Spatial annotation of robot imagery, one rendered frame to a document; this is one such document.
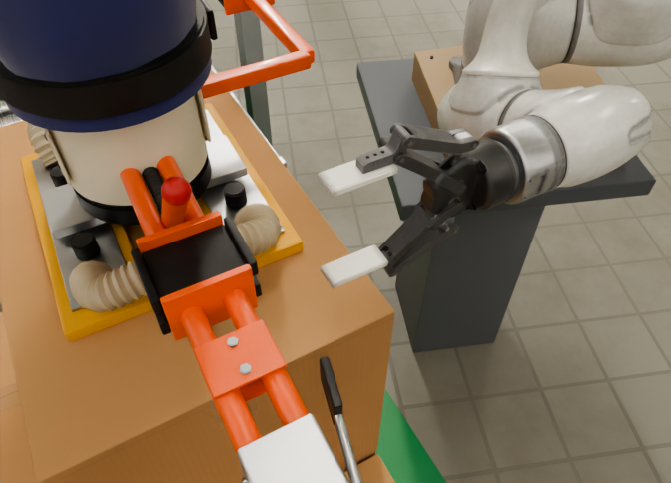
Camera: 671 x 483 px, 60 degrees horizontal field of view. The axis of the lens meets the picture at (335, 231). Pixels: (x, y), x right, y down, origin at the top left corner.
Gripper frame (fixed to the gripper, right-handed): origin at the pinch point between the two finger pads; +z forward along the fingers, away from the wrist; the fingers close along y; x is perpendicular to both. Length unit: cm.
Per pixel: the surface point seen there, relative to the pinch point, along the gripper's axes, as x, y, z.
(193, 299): -2.8, -1.8, 15.4
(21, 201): 35.9, 13.0, 29.7
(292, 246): 9.5, 11.3, 1.0
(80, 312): 11.5, 11.1, 26.1
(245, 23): 119, 41, -33
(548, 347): 16, 107, -81
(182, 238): 4.8, -1.6, 14.0
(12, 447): 25, 53, 48
